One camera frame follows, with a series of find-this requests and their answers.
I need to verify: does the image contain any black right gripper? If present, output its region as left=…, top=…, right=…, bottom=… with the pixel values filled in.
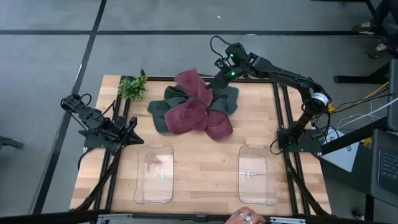
left=206, top=63, right=246, bottom=94

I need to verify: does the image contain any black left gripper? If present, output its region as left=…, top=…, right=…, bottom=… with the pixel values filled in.
left=114, top=116, right=146, bottom=149

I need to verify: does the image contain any maroon baseball cap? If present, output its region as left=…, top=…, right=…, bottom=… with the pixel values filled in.
left=174, top=68, right=214, bottom=108
left=164, top=98, right=209, bottom=135
left=201, top=108, right=234, bottom=141

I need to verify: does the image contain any clear plastic bin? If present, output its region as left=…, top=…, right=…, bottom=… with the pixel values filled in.
left=133, top=144, right=175, bottom=205
left=238, top=144, right=279, bottom=206

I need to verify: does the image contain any small artificial green plant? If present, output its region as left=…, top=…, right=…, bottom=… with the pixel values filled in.
left=117, top=75, right=149, bottom=102

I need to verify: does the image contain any dark chair base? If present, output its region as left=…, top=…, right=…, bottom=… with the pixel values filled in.
left=0, top=135, right=25, bottom=151

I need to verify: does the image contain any person's hand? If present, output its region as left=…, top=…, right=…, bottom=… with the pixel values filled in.
left=224, top=207, right=267, bottom=224

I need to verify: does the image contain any black desk leg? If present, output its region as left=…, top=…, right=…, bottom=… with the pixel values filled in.
left=333, top=62, right=398, bottom=85

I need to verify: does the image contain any white box with logo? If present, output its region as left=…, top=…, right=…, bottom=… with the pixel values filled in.
left=320, top=128, right=361, bottom=174

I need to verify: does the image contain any person's shoe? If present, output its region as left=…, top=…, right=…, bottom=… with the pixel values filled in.
left=351, top=20, right=377, bottom=35
left=366, top=40, right=393, bottom=59

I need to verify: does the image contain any black side desk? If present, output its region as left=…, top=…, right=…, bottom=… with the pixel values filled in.
left=320, top=116, right=398, bottom=224

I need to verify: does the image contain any grey monitor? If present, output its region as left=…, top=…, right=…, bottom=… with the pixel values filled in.
left=387, top=58, right=398, bottom=132

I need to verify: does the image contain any person's leg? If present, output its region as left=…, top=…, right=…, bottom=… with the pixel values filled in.
left=373, top=0, right=398, bottom=29

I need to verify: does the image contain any grey laptop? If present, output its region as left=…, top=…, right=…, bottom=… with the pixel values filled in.
left=370, top=128, right=398, bottom=208

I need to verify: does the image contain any black aluminium table frame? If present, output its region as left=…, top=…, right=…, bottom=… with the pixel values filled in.
left=70, top=70, right=332, bottom=218

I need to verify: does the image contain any silver metal bracket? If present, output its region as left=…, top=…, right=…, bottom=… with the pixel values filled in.
left=269, top=217, right=307, bottom=224
left=98, top=213, right=133, bottom=224

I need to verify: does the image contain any black frame crossbar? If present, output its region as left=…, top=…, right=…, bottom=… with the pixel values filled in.
left=0, top=208, right=398, bottom=224

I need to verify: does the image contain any thin black cable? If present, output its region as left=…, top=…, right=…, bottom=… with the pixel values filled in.
left=334, top=92, right=398, bottom=113

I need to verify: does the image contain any white cable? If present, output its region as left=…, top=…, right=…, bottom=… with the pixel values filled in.
left=337, top=96, right=398, bottom=130

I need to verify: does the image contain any yellow cable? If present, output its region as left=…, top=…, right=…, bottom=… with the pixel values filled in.
left=362, top=81, right=389, bottom=101

